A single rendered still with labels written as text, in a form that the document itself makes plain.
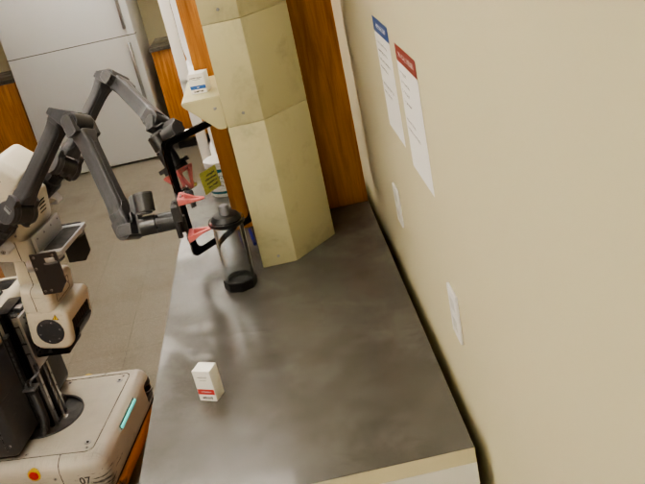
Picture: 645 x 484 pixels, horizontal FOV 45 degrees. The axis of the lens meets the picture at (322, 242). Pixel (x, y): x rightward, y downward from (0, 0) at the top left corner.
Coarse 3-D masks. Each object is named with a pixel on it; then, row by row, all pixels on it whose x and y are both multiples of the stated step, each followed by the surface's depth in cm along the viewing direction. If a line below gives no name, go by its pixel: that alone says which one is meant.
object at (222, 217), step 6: (222, 204) 233; (222, 210) 231; (228, 210) 232; (234, 210) 234; (216, 216) 233; (222, 216) 232; (228, 216) 231; (234, 216) 231; (240, 216) 233; (216, 222) 230; (222, 222) 230; (228, 222) 230
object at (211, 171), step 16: (208, 128) 255; (176, 144) 245; (192, 144) 250; (208, 144) 256; (224, 144) 261; (176, 160) 246; (192, 160) 251; (208, 160) 257; (224, 160) 262; (192, 176) 252; (208, 176) 257; (224, 176) 263; (208, 192) 258; (224, 192) 264; (240, 192) 270; (192, 208) 254; (208, 208) 259; (240, 208) 271; (192, 224) 254; (208, 240) 261
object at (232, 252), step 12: (240, 228) 233; (216, 240) 234; (228, 240) 232; (240, 240) 233; (228, 252) 233; (240, 252) 234; (228, 264) 235; (240, 264) 235; (228, 276) 237; (240, 276) 237; (252, 276) 240
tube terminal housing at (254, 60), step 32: (224, 32) 221; (256, 32) 225; (288, 32) 235; (224, 64) 225; (256, 64) 227; (288, 64) 237; (224, 96) 228; (256, 96) 229; (288, 96) 239; (256, 128) 233; (288, 128) 241; (256, 160) 237; (288, 160) 242; (256, 192) 241; (288, 192) 244; (320, 192) 256; (256, 224) 245; (288, 224) 246; (320, 224) 258; (288, 256) 251
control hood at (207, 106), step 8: (216, 88) 237; (184, 96) 236; (192, 96) 234; (200, 96) 232; (208, 96) 230; (216, 96) 228; (184, 104) 228; (192, 104) 228; (200, 104) 228; (208, 104) 229; (216, 104) 229; (192, 112) 230; (200, 112) 229; (208, 112) 230; (216, 112) 230; (208, 120) 231; (216, 120) 231; (224, 120) 231; (224, 128) 232
